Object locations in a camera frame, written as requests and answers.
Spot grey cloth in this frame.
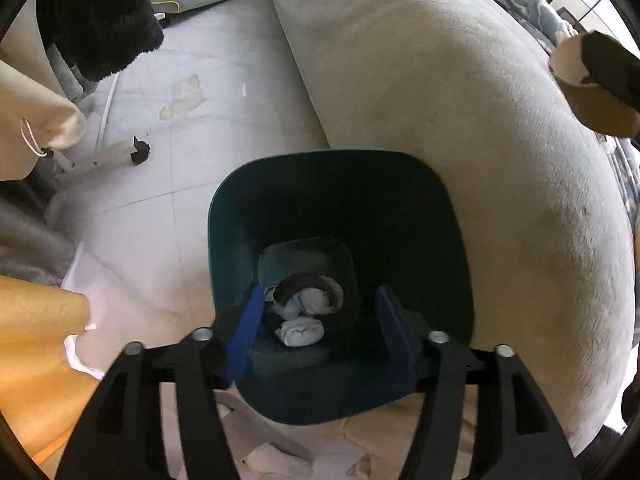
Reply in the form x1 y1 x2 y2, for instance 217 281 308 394
0 195 76 286

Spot grey-white socks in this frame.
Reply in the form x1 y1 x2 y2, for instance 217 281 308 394
265 285 343 318

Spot black fuzzy coat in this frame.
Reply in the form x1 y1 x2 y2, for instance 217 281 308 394
36 0 166 83

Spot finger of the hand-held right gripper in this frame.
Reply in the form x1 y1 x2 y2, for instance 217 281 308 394
582 31 640 111

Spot yellow foam sheet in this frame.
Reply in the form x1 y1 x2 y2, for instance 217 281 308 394
0 275 101 461

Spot black curved plastic piece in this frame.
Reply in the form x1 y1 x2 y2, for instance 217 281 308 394
274 274 346 311

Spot cream fabric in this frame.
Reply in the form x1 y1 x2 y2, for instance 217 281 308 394
0 50 88 181

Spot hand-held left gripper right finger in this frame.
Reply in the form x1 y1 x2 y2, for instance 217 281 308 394
375 285 583 480

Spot brown cardboard tape roll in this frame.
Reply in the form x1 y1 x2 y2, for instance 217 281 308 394
549 32 640 138

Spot white clothes rack base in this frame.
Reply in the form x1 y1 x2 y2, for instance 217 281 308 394
47 135 152 181

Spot teal trash bin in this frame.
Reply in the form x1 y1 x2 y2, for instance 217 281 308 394
207 147 475 426

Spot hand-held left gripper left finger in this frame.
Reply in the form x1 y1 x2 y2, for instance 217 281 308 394
54 284 266 480

